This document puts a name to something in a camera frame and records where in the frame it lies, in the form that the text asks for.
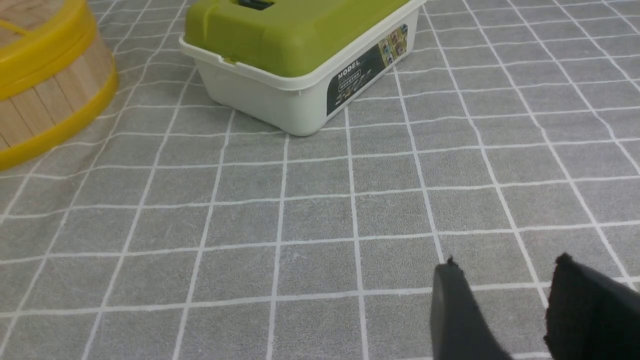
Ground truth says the grey white checked tablecloth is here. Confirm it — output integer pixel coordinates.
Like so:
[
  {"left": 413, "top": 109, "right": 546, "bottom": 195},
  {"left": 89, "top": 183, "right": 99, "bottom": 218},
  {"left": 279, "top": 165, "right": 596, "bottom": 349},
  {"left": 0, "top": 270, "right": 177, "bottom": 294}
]
[{"left": 1, "top": 0, "right": 640, "bottom": 360}]

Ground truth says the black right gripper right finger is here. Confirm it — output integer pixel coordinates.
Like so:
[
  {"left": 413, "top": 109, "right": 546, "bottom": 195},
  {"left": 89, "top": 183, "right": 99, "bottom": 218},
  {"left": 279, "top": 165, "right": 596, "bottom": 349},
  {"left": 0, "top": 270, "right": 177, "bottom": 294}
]
[{"left": 544, "top": 253, "right": 640, "bottom": 360}]

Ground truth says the green lidded white storage box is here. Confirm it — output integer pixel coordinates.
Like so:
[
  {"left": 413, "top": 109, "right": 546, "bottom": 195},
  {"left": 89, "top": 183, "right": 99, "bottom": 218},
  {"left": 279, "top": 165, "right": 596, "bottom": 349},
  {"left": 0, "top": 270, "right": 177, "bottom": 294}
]
[{"left": 179, "top": 0, "right": 425, "bottom": 137}]

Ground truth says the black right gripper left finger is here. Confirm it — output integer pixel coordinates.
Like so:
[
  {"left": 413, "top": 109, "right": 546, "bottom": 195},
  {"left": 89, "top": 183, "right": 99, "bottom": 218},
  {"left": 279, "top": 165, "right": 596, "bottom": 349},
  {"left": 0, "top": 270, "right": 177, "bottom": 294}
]
[{"left": 430, "top": 257, "right": 512, "bottom": 360}]

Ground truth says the bamboo steamer basket yellow rim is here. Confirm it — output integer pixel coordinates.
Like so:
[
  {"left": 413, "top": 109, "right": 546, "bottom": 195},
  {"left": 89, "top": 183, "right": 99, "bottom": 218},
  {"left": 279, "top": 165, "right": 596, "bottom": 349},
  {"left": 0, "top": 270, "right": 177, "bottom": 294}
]
[{"left": 0, "top": 33, "right": 119, "bottom": 170}]

